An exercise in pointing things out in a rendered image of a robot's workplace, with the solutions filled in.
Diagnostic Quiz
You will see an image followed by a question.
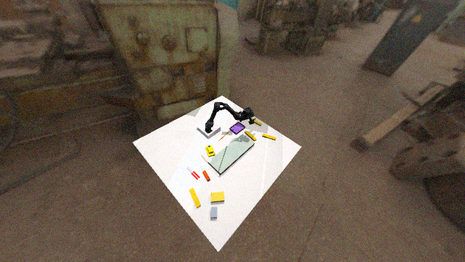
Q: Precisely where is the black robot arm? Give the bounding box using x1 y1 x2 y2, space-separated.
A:
205 101 255 134

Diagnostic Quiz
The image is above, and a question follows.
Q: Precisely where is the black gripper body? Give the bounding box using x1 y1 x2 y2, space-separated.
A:
245 107 254 124

